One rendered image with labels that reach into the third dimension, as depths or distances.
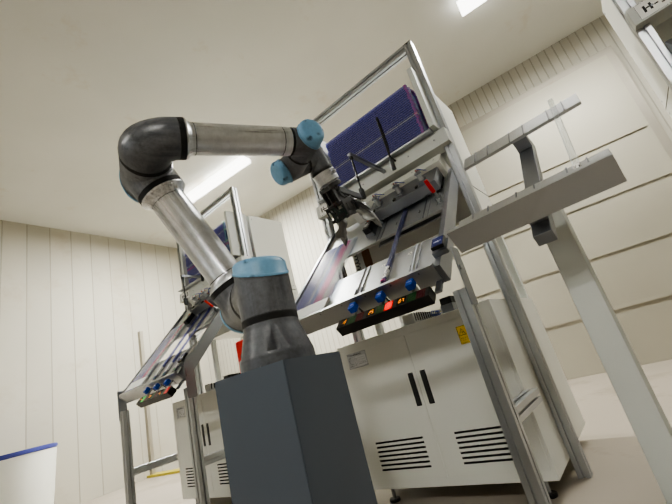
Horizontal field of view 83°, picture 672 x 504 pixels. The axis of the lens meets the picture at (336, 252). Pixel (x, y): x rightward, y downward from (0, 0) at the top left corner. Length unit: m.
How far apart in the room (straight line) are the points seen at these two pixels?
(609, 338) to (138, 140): 1.12
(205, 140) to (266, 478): 0.70
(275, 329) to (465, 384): 0.86
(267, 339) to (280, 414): 0.14
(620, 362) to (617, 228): 2.96
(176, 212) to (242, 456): 0.55
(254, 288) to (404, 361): 0.89
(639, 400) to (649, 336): 2.86
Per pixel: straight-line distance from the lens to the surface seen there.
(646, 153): 4.16
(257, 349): 0.74
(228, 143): 0.96
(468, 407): 1.46
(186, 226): 0.96
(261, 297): 0.76
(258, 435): 0.73
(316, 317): 1.36
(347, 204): 1.17
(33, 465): 4.32
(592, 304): 1.06
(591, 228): 3.97
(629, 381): 1.08
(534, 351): 1.57
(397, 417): 1.60
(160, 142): 0.93
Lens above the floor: 0.50
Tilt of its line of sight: 18 degrees up
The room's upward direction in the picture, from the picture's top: 15 degrees counter-clockwise
